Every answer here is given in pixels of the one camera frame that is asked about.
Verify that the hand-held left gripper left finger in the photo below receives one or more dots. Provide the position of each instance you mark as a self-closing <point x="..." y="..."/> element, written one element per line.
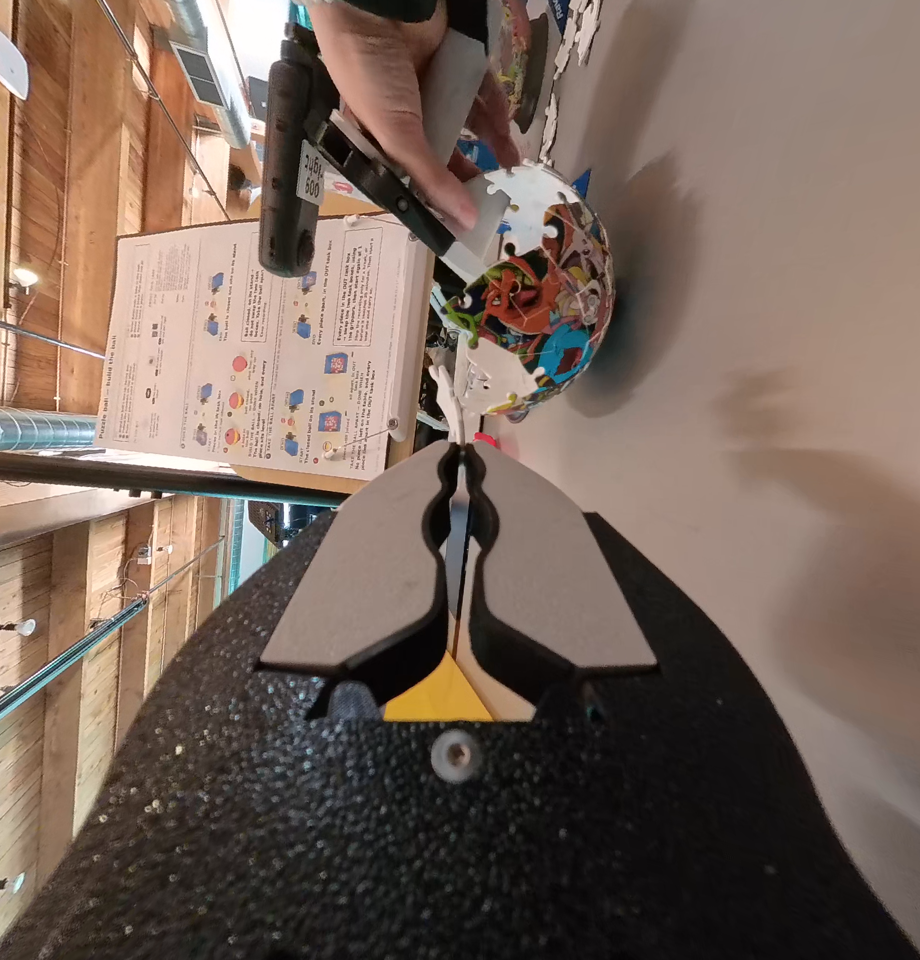
<point x="355" y="585"/>

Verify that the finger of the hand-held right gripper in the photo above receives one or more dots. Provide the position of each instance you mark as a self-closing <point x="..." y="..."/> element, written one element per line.
<point x="484" y="240"/>

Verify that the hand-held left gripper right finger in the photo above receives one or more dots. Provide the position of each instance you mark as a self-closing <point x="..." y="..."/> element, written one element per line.
<point x="565" y="585"/>

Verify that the partly built puzzle ball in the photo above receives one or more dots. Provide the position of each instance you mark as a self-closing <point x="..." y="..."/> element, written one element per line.
<point x="550" y="300"/>

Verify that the blue puzzle box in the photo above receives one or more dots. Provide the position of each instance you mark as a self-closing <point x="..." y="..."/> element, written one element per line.
<point x="516" y="90"/>

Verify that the scattered white puzzle pieces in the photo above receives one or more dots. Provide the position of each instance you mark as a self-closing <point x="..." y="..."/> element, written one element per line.
<point x="580" y="37"/>

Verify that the person's right hand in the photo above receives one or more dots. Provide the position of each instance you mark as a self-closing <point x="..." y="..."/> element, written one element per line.
<point x="385" y="75"/>

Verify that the ceiling vent grille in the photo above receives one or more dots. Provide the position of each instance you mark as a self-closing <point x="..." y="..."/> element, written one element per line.
<point x="198" y="75"/>

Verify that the yellow plastic bin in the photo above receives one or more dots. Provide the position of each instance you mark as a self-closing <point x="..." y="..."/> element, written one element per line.
<point x="437" y="697"/>

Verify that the red plastic clip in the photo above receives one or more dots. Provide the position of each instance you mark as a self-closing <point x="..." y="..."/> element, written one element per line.
<point x="486" y="437"/>

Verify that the printed instruction sheet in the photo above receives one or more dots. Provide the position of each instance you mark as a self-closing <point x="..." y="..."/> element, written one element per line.
<point x="242" y="337"/>

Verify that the black boom pole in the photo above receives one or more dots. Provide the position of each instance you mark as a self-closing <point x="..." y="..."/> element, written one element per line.
<point x="129" y="476"/>

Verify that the metal ceiling conduit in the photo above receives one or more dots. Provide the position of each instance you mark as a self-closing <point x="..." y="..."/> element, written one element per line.
<point x="92" y="637"/>

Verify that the ceiling spot lamp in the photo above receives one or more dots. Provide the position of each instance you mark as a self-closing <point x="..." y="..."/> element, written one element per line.
<point x="9" y="883"/>
<point x="26" y="627"/>
<point x="24" y="279"/>

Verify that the silver duct with vent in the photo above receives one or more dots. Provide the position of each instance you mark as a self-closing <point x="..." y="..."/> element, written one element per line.
<point x="227" y="112"/>

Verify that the white wall access point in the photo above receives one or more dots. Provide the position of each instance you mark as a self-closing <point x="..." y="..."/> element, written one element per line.
<point x="8" y="64"/>

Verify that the silver air duct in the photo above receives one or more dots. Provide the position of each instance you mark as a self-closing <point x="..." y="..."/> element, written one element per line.
<point x="39" y="430"/>

